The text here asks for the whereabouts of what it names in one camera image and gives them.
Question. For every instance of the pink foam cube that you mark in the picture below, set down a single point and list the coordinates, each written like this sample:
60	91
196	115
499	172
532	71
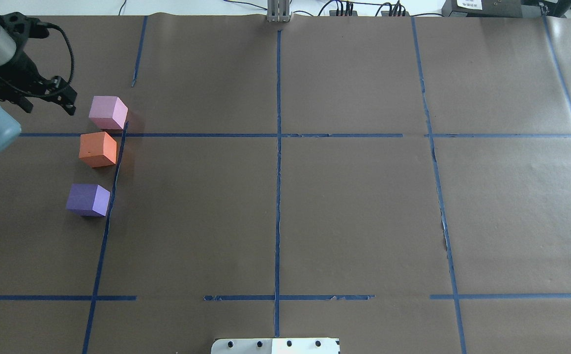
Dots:
108	112

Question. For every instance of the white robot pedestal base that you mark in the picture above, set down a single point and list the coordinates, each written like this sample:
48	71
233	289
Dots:
323	345

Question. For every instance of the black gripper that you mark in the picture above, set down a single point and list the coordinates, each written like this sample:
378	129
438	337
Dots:
21	66

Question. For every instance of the orange foam cube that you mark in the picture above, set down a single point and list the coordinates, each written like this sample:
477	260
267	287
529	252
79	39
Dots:
98	149

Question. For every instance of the aluminium frame post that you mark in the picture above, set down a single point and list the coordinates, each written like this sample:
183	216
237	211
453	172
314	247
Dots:
278	11

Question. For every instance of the brown paper table cover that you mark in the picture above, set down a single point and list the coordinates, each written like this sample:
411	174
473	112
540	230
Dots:
403	185

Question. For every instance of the purple foam cube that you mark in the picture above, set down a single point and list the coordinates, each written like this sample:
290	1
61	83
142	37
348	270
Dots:
88	200

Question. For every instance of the black computer box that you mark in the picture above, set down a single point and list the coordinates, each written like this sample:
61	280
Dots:
490	9

